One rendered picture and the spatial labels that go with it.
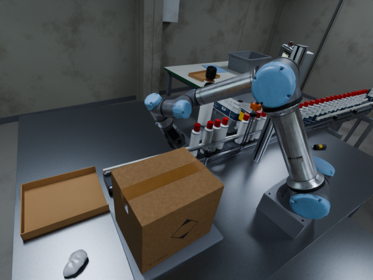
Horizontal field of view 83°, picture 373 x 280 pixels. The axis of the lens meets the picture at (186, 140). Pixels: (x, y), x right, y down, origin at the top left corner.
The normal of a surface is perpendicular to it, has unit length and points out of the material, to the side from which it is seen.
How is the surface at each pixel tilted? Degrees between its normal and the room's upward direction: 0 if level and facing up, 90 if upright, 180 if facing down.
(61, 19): 90
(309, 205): 96
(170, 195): 0
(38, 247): 0
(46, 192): 0
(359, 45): 90
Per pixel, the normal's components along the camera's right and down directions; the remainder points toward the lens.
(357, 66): -0.78, 0.27
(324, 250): 0.12, -0.82
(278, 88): -0.54, 0.32
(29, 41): 0.62, 0.50
